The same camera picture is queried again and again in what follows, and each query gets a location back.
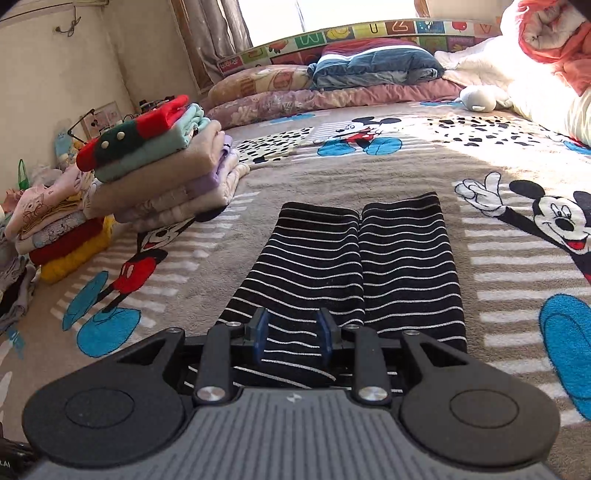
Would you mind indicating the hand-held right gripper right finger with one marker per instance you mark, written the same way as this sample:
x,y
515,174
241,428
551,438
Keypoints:
x,y
325,337

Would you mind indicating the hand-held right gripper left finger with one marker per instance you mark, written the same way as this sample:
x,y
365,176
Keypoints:
x,y
261,334

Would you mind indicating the black white striped pants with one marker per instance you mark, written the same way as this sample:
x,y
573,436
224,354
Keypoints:
x,y
406,277

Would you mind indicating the pile of grey folded clothes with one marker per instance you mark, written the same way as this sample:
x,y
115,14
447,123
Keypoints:
x,y
16,286

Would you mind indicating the centre stack of folded clothes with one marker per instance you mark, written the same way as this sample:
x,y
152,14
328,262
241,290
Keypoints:
x,y
161,180

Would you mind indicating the cream fleece folded garment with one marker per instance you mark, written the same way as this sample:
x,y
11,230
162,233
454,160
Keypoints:
x,y
194,207

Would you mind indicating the purple folded garment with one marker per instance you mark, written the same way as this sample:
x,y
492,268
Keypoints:
x,y
217,173

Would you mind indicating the cartoon mouse printed blanket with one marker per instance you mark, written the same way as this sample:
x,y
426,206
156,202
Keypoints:
x,y
369,166

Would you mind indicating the yellow folded garment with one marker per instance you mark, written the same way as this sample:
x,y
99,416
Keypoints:
x,y
69,266

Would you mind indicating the mint folded garment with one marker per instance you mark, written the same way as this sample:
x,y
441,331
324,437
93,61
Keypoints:
x,y
152,154

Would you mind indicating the red folded garment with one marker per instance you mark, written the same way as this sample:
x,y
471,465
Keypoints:
x,y
64,249

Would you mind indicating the tan folded garment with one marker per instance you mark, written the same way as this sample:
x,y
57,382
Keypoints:
x,y
76,203

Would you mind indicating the light blue patterned garment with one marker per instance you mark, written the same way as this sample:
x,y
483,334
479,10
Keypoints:
x,y
51,235

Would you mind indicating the red green knitted garment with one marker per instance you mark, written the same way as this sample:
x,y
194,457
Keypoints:
x,y
120,138

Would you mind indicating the pink quilt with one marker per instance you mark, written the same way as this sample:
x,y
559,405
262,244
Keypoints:
x,y
369,97

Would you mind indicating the floral pillow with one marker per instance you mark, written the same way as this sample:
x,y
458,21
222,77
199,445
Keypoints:
x,y
258,83

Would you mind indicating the pink folded sweatshirt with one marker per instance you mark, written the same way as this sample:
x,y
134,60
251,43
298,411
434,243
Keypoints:
x,y
41,207

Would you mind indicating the group of small toiletry items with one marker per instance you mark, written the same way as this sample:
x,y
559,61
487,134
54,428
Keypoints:
x,y
154,102

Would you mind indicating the white plastic bag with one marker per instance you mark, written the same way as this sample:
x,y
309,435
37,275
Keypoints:
x,y
44,175

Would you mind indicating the light blue package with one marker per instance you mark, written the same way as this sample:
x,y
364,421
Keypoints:
x,y
63,144

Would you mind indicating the blue striped folded quilt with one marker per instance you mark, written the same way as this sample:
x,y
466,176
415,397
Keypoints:
x,y
369,64

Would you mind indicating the black desk lamp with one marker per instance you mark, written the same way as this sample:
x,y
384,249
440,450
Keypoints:
x,y
81,122

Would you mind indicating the white plush toy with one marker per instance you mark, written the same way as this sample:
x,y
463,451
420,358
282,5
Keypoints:
x,y
480,99

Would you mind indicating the green bag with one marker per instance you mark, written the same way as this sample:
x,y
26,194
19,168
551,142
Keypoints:
x,y
23,175

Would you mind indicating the white fluffy blanket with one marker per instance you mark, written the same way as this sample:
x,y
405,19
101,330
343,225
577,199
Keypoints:
x,y
475,69

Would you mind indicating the grey curtain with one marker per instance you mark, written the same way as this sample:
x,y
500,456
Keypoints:
x,y
203,27

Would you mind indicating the cream quilt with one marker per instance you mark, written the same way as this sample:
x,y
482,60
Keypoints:
x,y
554,110

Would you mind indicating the orange rolled quilt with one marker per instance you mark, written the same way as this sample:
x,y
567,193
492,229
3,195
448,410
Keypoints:
x,y
558,41

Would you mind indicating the cartoon picture frame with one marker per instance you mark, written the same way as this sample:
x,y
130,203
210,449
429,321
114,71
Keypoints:
x,y
108,117

